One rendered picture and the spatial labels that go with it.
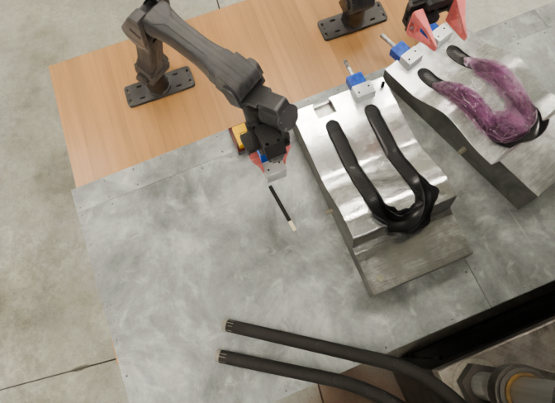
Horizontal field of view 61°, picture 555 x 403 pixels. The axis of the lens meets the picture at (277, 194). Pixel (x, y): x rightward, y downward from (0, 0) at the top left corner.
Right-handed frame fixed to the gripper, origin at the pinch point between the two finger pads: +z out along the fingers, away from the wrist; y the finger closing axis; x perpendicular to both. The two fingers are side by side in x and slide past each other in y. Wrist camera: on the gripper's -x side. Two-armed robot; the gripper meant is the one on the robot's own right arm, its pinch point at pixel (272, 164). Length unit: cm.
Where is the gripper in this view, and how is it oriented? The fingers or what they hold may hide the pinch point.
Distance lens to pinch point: 112.0
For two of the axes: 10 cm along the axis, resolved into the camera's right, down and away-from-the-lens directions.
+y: 9.2, -3.7, 0.8
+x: -3.2, -6.4, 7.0
